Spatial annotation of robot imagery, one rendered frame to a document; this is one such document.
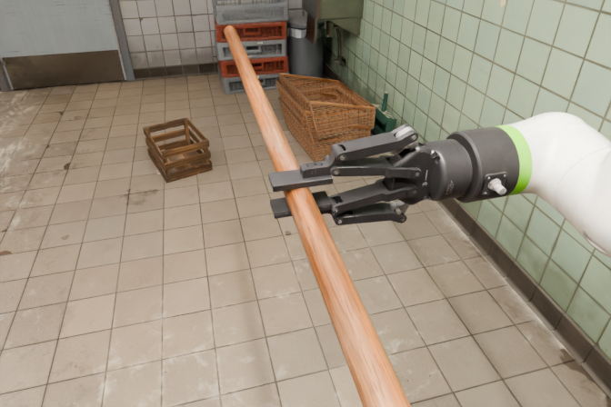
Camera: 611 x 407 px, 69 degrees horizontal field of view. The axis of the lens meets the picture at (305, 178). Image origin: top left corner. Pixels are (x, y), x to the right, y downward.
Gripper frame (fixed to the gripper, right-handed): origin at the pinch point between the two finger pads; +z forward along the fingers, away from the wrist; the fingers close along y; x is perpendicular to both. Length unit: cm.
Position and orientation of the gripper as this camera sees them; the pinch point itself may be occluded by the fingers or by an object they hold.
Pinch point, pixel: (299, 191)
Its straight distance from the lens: 52.3
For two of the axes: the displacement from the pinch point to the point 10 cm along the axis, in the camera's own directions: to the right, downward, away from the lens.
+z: -9.7, 1.4, -2.0
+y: 0.1, 8.4, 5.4
